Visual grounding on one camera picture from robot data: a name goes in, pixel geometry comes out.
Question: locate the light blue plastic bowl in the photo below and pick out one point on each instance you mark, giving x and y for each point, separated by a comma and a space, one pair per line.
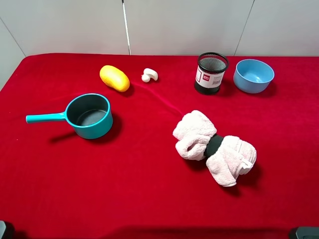
253, 76

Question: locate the white toy mushroom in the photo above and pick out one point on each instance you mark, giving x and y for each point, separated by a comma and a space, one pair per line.
149, 74

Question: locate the yellow mango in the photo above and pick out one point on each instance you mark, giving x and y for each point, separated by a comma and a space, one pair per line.
114, 78

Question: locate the red velvet table cloth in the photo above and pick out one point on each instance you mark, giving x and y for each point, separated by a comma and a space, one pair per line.
131, 183

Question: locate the black mesh pen holder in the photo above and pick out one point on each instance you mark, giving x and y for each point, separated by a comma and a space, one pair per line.
211, 67

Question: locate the pink towel with black band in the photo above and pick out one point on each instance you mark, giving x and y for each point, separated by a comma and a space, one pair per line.
226, 157

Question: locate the teal saucepan with handle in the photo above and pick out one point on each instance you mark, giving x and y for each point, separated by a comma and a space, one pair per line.
89, 115

